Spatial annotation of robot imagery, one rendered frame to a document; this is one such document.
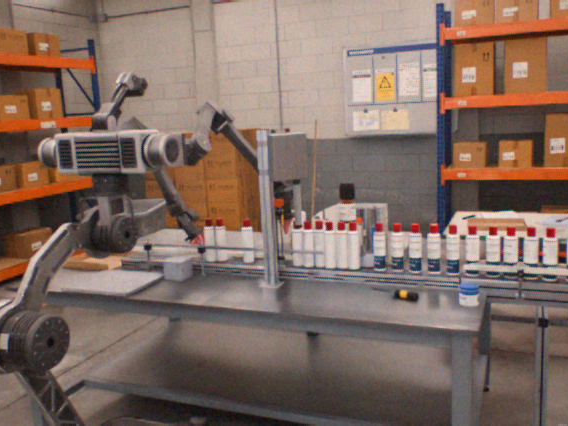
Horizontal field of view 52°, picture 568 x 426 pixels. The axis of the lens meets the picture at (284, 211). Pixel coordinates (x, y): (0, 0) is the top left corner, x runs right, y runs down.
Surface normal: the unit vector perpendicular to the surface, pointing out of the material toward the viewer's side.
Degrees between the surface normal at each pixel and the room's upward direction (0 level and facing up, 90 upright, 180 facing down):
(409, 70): 87
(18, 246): 90
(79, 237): 90
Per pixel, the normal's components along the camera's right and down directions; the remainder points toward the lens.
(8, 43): 0.89, 0.04
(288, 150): 0.54, 0.12
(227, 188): -0.27, 0.18
